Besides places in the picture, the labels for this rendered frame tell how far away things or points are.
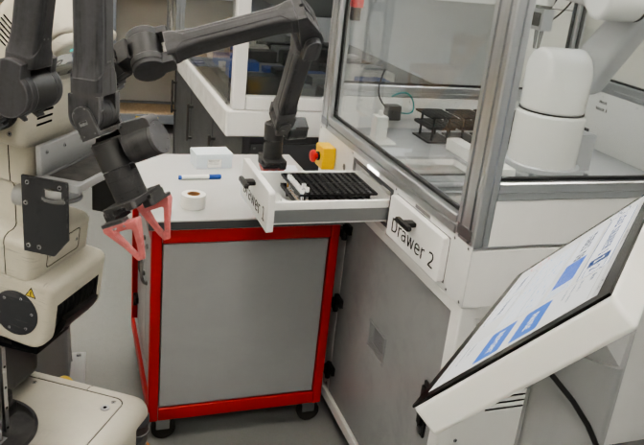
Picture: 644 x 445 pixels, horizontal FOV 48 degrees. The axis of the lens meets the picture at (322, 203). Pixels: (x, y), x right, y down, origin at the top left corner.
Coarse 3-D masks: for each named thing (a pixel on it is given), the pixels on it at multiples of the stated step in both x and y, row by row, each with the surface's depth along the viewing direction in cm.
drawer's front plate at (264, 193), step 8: (248, 160) 202; (248, 168) 198; (256, 168) 196; (248, 176) 198; (256, 176) 190; (256, 184) 190; (264, 184) 184; (248, 192) 199; (256, 192) 191; (264, 192) 182; (272, 192) 179; (248, 200) 199; (264, 200) 183; (272, 200) 180; (256, 208) 191; (264, 208) 183; (272, 208) 180; (256, 216) 191; (264, 216) 183; (272, 216) 181; (264, 224) 183; (272, 224) 182
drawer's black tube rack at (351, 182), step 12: (300, 180) 198; (312, 180) 200; (324, 180) 201; (336, 180) 203; (348, 180) 203; (360, 180) 204; (288, 192) 197; (312, 192) 192; (324, 192) 191; (336, 192) 192; (348, 192) 194; (360, 192) 195; (372, 192) 196
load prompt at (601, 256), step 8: (632, 208) 118; (624, 216) 117; (616, 224) 114; (624, 224) 110; (608, 232) 113; (616, 232) 108; (600, 240) 112; (608, 240) 107; (616, 240) 103; (600, 248) 105; (608, 248) 101; (592, 256) 104; (600, 256) 100; (608, 256) 97; (592, 264) 99; (600, 264) 95; (584, 272) 98
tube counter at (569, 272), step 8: (576, 256) 113; (584, 256) 109; (568, 264) 111; (576, 264) 107; (568, 272) 105; (576, 272) 101; (560, 280) 104; (568, 280) 100; (552, 288) 103; (560, 288) 99
